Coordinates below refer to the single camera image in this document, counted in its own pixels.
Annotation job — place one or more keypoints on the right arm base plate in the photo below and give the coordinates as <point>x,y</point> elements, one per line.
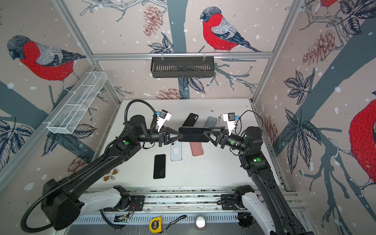
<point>229,202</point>

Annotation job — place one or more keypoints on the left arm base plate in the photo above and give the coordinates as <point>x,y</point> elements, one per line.
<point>135,204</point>

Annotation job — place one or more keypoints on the yellow tape measure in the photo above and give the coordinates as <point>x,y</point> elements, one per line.
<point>155,225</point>

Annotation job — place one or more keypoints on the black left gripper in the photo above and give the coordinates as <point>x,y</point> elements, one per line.
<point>164,137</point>

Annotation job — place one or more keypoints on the pink purple phone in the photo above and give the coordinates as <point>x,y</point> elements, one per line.
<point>194,134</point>

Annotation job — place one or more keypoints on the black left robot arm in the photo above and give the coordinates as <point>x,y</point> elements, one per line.
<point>65,201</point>

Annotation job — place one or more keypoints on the light blue phone case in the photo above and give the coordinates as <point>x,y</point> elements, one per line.
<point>210,122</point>

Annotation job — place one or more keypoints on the salmon pink phone case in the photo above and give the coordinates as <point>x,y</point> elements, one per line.
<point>196,149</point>

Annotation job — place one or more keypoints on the white wire mesh basket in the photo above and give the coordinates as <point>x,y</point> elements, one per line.
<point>79,101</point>

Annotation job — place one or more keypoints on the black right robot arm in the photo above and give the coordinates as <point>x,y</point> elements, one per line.
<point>273,213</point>

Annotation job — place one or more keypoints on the white phone face down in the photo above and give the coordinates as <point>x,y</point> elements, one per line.
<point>176,151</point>

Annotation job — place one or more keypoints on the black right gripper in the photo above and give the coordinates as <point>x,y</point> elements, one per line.
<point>223,138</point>

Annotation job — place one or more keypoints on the black wall basket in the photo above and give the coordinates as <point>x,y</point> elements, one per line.
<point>182,67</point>

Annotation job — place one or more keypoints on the black phone case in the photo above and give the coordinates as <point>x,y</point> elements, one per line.
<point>190,120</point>

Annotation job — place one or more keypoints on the small circuit board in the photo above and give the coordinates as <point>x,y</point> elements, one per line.
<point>121,218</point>

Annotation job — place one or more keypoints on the black phone face up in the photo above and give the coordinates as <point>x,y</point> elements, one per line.
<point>159,166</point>

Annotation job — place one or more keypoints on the round silver puck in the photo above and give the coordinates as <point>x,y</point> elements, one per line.
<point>200,222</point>

